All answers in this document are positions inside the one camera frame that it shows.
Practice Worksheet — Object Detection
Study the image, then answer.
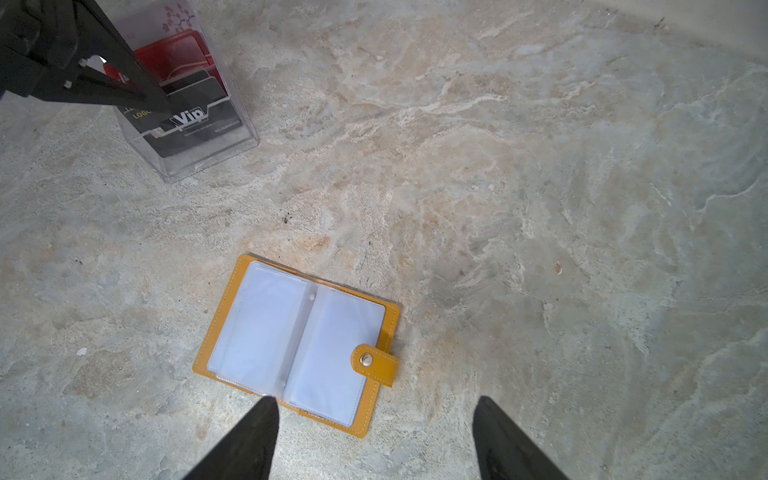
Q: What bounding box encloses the yellow leather card holder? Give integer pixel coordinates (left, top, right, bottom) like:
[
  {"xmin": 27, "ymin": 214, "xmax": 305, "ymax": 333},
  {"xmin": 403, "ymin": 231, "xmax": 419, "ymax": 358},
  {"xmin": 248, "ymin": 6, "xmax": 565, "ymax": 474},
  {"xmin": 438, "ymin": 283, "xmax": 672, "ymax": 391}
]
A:
[{"xmin": 193, "ymin": 254, "xmax": 401, "ymax": 438}]

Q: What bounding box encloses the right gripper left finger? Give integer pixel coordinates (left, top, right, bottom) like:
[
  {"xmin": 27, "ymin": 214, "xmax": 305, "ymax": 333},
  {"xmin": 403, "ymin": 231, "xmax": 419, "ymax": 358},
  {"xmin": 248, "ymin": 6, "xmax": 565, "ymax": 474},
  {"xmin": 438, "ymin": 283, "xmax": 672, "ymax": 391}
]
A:
[{"xmin": 184, "ymin": 396, "xmax": 279, "ymax": 480}]

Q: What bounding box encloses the black VIP card in box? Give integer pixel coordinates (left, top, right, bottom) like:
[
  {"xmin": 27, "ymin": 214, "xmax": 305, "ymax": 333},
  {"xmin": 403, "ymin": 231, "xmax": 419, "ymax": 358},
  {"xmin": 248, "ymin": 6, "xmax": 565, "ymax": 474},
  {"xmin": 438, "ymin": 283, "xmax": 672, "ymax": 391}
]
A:
[{"xmin": 118, "ymin": 77, "xmax": 243, "ymax": 158}]

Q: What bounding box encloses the pink VIP card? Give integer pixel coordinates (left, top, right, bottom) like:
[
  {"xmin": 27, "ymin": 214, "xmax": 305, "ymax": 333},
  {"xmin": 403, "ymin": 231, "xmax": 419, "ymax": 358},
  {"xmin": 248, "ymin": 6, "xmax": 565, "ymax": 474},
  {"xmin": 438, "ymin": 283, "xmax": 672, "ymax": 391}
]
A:
[{"xmin": 114, "ymin": 1, "xmax": 200, "ymax": 50}]

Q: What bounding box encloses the red white card in box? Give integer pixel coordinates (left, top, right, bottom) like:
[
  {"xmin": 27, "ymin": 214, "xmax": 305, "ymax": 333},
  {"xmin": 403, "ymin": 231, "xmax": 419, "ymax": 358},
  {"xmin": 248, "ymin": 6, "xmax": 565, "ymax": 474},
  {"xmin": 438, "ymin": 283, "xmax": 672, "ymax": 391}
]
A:
[{"xmin": 118, "ymin": 25, "xmax": 227, "ymax": 93}]

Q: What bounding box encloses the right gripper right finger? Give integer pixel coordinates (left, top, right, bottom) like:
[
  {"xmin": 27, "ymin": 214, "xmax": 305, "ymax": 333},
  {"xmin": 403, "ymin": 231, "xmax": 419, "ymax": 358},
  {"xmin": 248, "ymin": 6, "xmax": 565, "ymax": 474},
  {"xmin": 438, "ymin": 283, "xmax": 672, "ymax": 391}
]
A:
[{"xmin": 472, "ymin": 396, "xmax": 568, "ymax": 480}]

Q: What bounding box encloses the clear plastic card box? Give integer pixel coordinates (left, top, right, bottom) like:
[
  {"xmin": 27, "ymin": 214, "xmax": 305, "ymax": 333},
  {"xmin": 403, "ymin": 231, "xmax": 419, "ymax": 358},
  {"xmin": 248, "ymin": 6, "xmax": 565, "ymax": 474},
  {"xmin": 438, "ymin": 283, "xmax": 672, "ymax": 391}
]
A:
[{"xmin": 114, "ymin": 1, "xmax": 259, "ymax": 183}]

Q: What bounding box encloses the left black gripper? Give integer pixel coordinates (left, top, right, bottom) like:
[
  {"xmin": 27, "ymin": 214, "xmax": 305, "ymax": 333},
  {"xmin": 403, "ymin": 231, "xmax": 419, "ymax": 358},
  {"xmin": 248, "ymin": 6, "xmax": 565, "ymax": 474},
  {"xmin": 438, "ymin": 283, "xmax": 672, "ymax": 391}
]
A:
[{"xmin": 1, "ymin": 1, "xmax": 171, "ymax": 109}]

